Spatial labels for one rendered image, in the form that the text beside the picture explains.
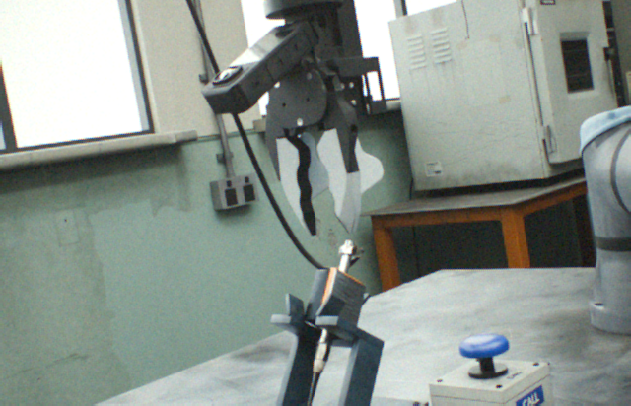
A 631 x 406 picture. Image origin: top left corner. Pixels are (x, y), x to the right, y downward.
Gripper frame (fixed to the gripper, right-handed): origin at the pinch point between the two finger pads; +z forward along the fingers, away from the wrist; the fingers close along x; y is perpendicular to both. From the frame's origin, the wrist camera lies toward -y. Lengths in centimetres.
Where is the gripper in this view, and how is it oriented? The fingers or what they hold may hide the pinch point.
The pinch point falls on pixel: (323, 221)
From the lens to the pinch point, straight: 75.0
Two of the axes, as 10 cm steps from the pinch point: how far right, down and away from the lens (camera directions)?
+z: 1.7, 9.8, 0.7
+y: 6.7, -1.7, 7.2
